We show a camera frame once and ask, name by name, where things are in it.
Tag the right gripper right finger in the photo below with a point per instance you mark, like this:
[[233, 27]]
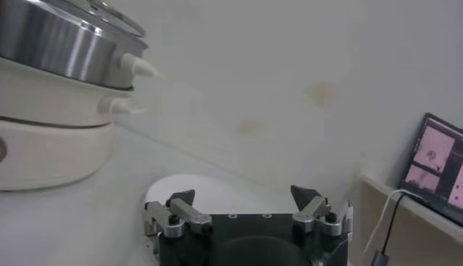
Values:
[[311, 211]]

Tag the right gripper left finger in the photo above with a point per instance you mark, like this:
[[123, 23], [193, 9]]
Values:
[[188, 213]]

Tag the round glass pot lid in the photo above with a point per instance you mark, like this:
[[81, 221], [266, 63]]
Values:
[[108, 18]]

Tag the white round plate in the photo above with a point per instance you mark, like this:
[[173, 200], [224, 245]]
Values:
[[217, 195]]

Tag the cream electric cooker base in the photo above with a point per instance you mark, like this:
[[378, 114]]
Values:
[[54, 159]]

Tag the black laptop showing camera images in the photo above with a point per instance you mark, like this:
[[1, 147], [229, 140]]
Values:
[[434, 159]]

